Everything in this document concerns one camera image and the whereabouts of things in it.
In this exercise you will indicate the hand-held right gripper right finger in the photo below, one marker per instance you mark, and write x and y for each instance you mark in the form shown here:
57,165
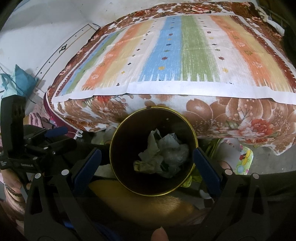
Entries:
208,169

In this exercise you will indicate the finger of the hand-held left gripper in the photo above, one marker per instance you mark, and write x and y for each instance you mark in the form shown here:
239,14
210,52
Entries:
56,131
62,145

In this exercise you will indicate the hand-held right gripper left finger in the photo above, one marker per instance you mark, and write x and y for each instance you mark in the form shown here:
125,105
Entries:
89,166

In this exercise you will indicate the white tissue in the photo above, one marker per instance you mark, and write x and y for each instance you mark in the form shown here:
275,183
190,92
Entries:
168,141

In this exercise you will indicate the black bin with gold rim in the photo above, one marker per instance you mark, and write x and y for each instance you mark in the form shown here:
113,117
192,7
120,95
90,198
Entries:
129,139

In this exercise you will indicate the person's left hand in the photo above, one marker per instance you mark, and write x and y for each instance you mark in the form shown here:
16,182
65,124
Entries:
12,182

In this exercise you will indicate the person's right hand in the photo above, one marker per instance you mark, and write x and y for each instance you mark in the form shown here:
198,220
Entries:
159,235

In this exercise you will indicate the teal cloth bag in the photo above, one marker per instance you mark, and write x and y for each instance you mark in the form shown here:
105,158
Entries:
20,81

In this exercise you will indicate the brown floral bed sheet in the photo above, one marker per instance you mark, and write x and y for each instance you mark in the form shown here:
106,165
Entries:
208,115

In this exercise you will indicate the black garment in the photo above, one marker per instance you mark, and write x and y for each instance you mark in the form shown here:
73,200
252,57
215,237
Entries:
282,208

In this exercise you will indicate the striped pastel mat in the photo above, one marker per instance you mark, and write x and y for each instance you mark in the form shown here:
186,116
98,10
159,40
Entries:
196,58

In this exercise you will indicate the dark cloth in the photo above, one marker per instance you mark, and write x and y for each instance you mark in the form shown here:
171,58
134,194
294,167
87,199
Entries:
291,37

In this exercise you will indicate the white cloth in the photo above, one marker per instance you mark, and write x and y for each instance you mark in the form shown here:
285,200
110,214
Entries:
276,26

